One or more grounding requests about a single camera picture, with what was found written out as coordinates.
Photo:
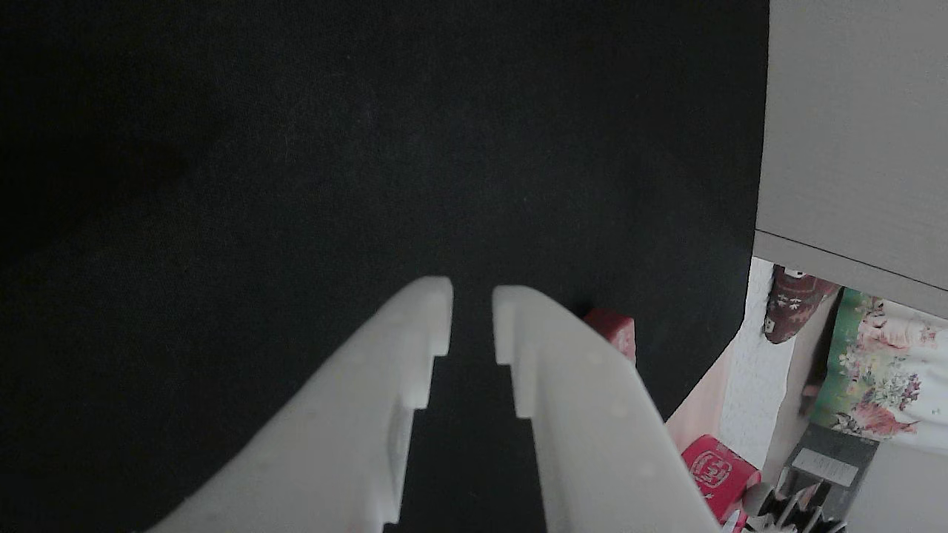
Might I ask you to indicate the grey device box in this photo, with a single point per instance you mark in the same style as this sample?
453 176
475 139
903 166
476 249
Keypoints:
829 463

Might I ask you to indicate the black desk mat grey logo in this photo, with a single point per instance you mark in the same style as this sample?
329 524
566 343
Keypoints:
296 148

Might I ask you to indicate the floral green cloth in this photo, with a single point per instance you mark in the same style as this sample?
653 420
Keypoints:
889 370

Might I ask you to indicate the red printed box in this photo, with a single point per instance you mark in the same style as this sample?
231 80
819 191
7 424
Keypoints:
715 470

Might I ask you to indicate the dark red patterned slipper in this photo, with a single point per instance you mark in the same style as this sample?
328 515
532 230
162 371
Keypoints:
792 303

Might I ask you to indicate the red brick toy block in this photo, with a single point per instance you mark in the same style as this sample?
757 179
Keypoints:
618 332

